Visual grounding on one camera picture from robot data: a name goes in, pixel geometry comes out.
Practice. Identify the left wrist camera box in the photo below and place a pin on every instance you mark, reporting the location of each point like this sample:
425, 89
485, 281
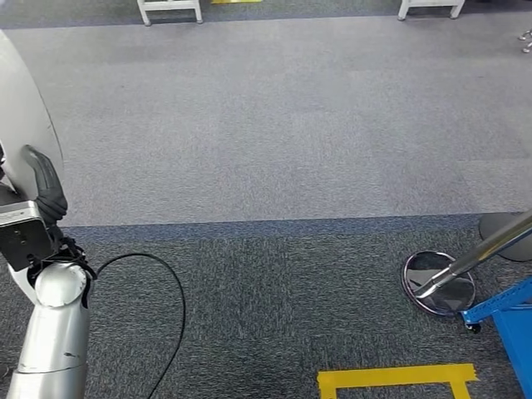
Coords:
23, 239

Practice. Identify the chrome chair base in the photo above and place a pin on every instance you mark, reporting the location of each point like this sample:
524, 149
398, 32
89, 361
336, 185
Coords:
526, 43

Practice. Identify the white curved plastic part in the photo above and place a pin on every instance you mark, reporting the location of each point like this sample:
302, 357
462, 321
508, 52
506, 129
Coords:
20, 110

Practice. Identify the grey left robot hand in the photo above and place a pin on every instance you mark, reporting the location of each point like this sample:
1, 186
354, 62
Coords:
50, 190

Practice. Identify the white table foot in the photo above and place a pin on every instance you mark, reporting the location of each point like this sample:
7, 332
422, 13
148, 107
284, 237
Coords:
166, 4
432, 3

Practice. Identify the yellow floor tape square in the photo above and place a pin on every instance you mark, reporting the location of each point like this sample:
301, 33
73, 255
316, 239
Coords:
395, 376

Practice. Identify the blue metal shelf rack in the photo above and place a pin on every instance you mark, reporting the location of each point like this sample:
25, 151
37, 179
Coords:
515, 341

